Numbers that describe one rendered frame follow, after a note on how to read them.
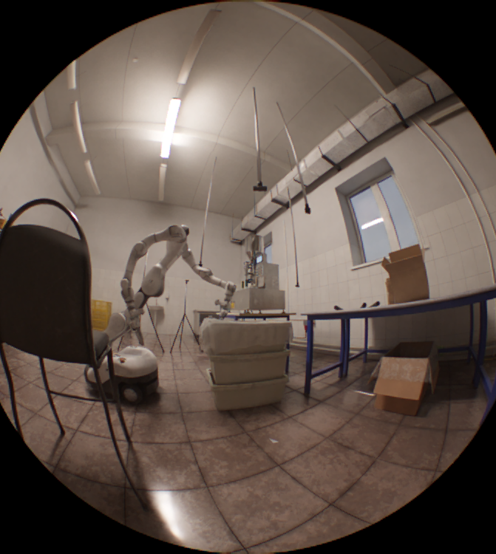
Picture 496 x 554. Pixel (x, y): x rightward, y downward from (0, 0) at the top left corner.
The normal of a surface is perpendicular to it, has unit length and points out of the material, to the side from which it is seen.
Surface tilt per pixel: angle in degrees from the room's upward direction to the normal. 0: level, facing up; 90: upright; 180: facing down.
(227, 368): 96
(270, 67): 180
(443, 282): 90
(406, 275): 125
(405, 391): 68
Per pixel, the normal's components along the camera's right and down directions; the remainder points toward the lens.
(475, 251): -0.89, -0.11
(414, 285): -0.74, 0.47
